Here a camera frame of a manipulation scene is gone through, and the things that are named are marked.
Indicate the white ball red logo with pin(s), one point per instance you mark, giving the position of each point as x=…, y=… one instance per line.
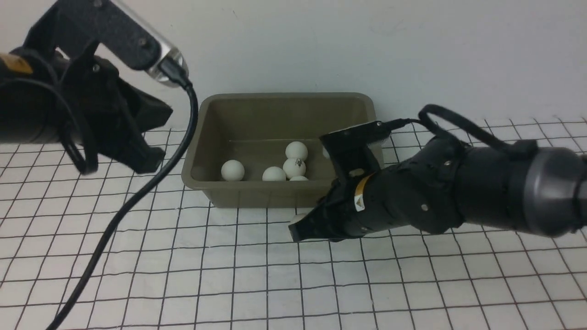
x=297, y=218

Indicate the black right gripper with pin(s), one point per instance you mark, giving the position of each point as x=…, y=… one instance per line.
x=385, y=200

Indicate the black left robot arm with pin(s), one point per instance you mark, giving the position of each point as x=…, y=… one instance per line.
x=34, y=108

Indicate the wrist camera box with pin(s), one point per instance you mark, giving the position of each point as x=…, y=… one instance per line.
x=349, y=149
x=77, y=27

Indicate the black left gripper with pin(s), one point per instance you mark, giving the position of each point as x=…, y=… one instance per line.
x=117, y=113

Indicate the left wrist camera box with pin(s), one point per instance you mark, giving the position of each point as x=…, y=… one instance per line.
x=77, y=27

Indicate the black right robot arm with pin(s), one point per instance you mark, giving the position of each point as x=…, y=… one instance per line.
x=449, y=183

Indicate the white ball black print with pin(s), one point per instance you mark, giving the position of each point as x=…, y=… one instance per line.
x=294, y=167

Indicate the olive plastic bin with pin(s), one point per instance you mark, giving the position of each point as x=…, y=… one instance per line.
x=255, y=129

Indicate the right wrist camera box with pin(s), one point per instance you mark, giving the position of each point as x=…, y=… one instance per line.
x=349, y=149

